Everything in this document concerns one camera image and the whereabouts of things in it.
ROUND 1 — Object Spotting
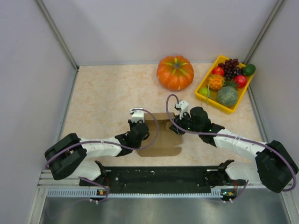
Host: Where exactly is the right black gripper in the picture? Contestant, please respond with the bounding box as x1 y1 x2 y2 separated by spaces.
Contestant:
170 110 202 135

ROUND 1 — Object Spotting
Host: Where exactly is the brown cardboard box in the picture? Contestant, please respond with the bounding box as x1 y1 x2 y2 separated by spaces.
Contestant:
137 113 183 157

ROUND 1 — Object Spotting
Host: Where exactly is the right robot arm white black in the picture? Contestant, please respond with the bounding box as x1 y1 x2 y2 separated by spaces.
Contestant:
170 107 299 193

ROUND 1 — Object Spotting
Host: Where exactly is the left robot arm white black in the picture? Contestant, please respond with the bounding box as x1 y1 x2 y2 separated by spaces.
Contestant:
44 120 150 185

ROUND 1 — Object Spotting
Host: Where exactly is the green lime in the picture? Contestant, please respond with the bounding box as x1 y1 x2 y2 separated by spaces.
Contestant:
199 87 210 98

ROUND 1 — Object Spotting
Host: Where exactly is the green melon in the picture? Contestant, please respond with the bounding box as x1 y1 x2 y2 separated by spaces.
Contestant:
216 86 239 107

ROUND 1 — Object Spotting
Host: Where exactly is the yellow plastic tray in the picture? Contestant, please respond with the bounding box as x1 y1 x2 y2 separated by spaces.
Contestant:
195 55 256 114

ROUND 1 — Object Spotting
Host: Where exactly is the orange pineapple toy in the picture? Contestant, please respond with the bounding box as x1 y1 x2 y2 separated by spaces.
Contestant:
207 74 225 91

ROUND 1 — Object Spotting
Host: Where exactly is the orange pumpkin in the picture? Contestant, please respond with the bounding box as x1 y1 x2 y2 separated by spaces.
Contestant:
156 56 194 91

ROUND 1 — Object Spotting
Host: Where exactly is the red apple left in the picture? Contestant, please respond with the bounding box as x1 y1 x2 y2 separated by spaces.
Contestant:
212 67 225 76

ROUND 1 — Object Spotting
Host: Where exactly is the red apple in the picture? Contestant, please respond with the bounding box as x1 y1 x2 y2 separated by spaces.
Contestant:
212 67 225 76
234 75 247 89

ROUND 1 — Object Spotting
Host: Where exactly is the red apple right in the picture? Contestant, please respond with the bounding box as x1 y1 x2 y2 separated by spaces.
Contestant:
234 75 247 89

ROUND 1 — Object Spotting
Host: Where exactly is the dark purple grape bunch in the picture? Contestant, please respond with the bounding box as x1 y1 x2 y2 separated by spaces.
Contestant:
218 58 243 81

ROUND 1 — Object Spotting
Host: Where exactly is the green avocado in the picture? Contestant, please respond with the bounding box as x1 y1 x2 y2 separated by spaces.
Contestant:
242 64 256 77

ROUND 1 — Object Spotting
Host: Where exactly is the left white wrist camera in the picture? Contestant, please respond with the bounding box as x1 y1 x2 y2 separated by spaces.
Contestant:
130 107 144 123

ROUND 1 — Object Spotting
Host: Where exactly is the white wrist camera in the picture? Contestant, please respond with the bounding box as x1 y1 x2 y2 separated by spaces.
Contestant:
130 107 144 123
175 100 189 119

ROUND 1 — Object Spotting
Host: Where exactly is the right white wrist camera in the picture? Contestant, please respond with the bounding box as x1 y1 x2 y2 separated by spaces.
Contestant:
175 100 189 119

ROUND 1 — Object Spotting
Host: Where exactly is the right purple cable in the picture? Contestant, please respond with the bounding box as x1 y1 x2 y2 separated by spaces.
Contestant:
165 94 297 192

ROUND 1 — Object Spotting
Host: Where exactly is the purple cable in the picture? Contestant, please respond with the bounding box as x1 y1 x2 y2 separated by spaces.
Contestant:
44 107 160 203
165 94 297 192

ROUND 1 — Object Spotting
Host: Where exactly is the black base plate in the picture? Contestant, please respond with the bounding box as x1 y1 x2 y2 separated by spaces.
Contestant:
79 166 246 194

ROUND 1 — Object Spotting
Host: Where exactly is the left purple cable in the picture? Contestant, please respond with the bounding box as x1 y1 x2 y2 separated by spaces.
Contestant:
44 107 160 203

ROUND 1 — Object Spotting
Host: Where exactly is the white cable duct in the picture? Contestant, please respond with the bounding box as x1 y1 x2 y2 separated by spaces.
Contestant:
47 189 236 198

